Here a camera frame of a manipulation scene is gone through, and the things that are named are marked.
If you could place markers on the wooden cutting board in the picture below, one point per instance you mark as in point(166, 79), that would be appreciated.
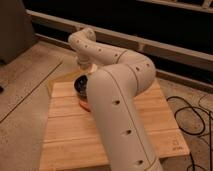
point(71, 140)

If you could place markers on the grey cabinet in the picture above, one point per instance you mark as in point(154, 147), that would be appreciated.
point(16, 31)

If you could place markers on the orange carrot toy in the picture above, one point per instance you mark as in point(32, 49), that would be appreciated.
point(84, 105)

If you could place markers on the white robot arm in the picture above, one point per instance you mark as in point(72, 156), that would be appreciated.
point(110, 90)

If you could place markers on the white metal rail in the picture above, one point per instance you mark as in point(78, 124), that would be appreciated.
point(170, 52)

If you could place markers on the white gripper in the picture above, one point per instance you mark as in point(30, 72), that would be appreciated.
point(88, 70)

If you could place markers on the dark ceramic bowl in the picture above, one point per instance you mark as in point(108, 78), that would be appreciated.
point(80, 85)

